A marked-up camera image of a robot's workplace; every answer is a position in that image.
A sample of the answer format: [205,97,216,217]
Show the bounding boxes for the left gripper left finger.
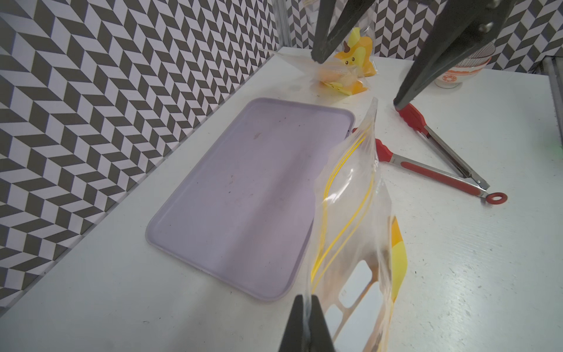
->
[278,295,307,352]

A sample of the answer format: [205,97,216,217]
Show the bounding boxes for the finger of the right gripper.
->
[393,0,515,110]
[311,0,375,64]

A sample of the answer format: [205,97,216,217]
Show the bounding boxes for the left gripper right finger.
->
[308,295,335,352]

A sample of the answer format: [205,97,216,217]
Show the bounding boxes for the duck print resealable bag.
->
[335,27,378,77]

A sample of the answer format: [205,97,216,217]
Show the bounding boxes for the lavender plastic tray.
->
[146,98,355,302]

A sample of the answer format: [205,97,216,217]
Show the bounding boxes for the red metal tongs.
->
[351,103,509,206]

